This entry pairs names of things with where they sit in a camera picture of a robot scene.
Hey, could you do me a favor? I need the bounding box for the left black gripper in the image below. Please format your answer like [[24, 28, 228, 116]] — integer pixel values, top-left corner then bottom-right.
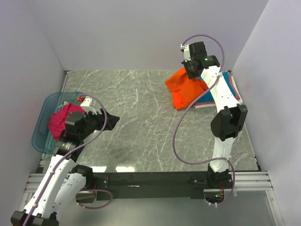
[[79, 107, 119, 139]]

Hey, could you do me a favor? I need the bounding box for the orange t shirt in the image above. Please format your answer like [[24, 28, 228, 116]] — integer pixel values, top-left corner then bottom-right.
[[165, 67, 208, 110]]

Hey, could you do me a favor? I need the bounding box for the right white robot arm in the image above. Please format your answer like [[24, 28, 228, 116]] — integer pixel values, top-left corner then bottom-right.
[[181, 41, 248, 188]]

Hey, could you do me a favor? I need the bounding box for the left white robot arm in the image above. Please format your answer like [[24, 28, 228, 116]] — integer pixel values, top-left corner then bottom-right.
[[11, 110, 119, 226]]

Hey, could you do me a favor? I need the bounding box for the magenta crumpled t shirt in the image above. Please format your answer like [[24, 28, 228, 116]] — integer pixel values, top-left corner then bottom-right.
[[48, 104, 85, 141]]

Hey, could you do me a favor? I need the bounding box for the white folded t shirt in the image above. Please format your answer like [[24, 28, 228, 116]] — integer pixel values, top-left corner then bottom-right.
[[193, 75, 243, 109]]

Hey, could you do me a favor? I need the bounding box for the teal plastic bin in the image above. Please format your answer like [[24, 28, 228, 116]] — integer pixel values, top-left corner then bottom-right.
[[32, 92, 81, 154]]

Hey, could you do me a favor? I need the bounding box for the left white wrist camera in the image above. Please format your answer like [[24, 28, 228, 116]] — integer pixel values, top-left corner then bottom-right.
[[78, 96, 97, 114]]

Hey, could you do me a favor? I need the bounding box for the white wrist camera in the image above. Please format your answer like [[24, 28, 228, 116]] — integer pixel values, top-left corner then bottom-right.
[[180, 44, 191, 62], [78, 96, 97, 114]]

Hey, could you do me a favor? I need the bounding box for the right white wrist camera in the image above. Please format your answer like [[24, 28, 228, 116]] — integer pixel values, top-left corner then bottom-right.
[[180, 44, 191, 62]]

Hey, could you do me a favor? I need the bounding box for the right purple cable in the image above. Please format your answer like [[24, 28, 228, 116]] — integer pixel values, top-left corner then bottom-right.
[[173, 34, 236, 207]]

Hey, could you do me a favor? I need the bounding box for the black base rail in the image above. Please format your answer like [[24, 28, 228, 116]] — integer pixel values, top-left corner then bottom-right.
[[94, 171, 233, 199]]

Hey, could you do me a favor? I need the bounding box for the aluminium frame rail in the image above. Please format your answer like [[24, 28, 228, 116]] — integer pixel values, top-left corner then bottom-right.
[[24, 172, 273, 194]]

